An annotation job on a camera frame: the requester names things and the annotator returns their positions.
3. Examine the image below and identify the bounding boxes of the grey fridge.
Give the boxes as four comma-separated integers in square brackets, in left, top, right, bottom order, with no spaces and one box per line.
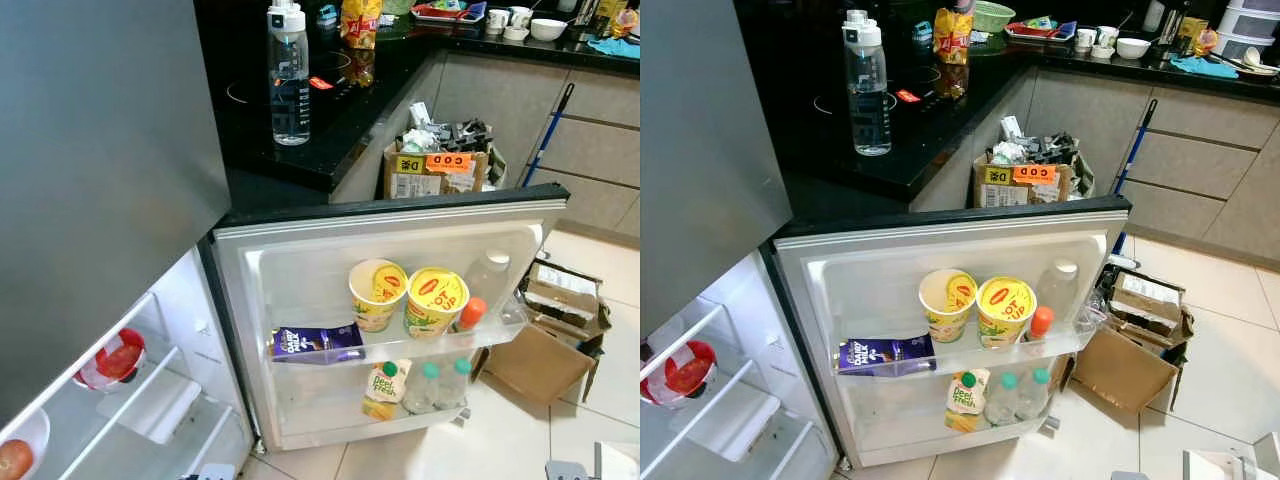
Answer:
[0,0,256,480]
[640,0,841,480]

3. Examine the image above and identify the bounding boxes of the white fridge tray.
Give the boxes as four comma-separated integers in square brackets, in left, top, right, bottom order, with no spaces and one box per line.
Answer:
[680,385,781,461]
[97,372,203,444]

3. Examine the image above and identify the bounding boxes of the white open fridge door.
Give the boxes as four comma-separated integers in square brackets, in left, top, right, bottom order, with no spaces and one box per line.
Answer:
[205,183,571,453]
[768,197,1133,469]

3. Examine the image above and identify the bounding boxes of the cardboard box white label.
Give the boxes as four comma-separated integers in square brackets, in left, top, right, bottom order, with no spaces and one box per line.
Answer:
[520,258,613,346]
[1100,265,1196,351]

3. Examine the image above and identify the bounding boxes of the beige kitchen cabinets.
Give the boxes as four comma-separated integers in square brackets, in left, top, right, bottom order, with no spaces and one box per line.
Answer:
[905,65,1280,266]
[330,50,641,239]

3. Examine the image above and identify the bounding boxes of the red rimmed bowl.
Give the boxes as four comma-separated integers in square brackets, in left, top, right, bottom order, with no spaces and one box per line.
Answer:
[75,327,148,393]
[640,340,717,406]

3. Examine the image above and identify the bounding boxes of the clear bottle white cap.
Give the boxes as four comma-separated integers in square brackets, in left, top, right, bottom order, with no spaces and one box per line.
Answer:
[465,248,513,301]
[1035,258,1081,316]

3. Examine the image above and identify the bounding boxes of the open brown cardboard box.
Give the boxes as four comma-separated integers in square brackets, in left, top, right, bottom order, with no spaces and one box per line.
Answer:
[483,322,596,406]
[1068,325,1181,414]

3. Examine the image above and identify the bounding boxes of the teal cloth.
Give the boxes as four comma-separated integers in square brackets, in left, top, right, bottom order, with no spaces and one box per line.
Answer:
[586,36,641,59]
[1170,55,1239,81]

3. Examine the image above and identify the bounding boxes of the yellow sealed noodle cup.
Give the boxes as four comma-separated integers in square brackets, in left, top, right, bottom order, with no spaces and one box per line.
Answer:
[405,267,471,339]
[976,277,1038,349]

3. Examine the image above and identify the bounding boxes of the cardboard box of rubbish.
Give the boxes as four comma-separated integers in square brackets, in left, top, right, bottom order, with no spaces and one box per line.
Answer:
[383,100,506,201]
[972,115,1096,209]

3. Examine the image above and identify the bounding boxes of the yellow packet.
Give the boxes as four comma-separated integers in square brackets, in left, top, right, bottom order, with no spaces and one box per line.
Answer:
[590,0,641,39]
[1175,15,1221,58]

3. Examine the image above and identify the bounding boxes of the green cap clear bottle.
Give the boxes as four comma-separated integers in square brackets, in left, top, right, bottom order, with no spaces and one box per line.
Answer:
[1017,367,1053,419]
[437,357,473,409]
[985,372,1021,426]
[405,362,441,413]

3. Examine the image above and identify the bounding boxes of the tall clear sports bottle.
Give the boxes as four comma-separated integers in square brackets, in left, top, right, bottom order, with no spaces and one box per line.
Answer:
[266,0,311,147]
[843,10,893,157]

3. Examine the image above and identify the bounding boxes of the purple chocolate box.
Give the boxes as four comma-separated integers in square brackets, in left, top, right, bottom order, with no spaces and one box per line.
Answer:
[838,335,936,377]
[270,323,365,364]

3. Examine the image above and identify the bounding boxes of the black kitchen countertop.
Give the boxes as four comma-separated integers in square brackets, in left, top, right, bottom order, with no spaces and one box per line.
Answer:
[195,0,641,196]
[735,0,1280,206]

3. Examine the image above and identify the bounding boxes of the yellow juice carton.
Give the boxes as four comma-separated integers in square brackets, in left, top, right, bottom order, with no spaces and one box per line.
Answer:
[362,358,413,421]
[945,368,991,433]

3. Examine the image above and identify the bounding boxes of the red blue tray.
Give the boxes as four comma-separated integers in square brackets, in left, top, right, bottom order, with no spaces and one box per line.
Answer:
[410,0,488,25]
[1003,17,1079,43]

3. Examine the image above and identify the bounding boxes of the yellow red snack bag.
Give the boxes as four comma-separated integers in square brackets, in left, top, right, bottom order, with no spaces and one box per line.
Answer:
[340,0,383,51]
[933,5,974,66]

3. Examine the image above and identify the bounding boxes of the white bowl with fruit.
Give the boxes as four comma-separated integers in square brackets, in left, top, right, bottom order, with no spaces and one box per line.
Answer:
[0,408,51,480]

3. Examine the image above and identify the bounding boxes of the white plastic drawers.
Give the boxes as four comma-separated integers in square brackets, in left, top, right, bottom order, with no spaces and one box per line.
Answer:
[1215,0,1280,66]

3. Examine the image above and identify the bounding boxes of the orange round fruit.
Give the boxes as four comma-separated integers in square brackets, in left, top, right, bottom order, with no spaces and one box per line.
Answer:
[0,438,36,479]

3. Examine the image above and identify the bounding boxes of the blue mop handle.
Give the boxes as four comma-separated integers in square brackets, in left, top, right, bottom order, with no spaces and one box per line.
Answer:
[520,82,576,189]
[1110,97,1159,256]

